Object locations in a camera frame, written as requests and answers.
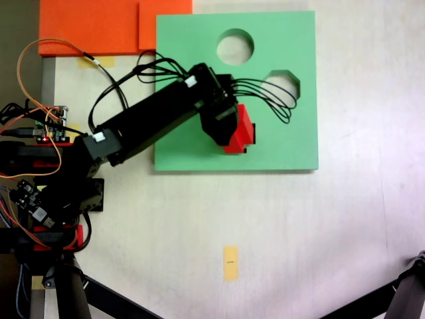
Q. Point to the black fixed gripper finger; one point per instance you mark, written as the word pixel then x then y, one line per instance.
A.
pixel 219 133

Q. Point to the red cross columnar block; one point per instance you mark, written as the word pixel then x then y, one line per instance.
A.
pixel 240 133

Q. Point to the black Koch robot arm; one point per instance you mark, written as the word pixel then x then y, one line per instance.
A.
pixel 156 113

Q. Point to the green shape sorting board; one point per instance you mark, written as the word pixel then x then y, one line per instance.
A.
pixel 186 40

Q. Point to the yellow masking tape piece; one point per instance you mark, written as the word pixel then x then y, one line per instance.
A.
pixel 37 282
pixel 106 62
pixel 74 128

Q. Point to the yellow tape strip with mark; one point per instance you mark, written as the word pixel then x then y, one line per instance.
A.
pixel 230 270

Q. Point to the green black circuit board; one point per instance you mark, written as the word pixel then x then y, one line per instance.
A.
pixel 53 124

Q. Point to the black and red table clamp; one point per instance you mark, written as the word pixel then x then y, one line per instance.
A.
pixel 78 234
pixel 33 154

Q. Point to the small black circuit board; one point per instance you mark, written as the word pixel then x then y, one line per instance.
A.
pixel 26 199

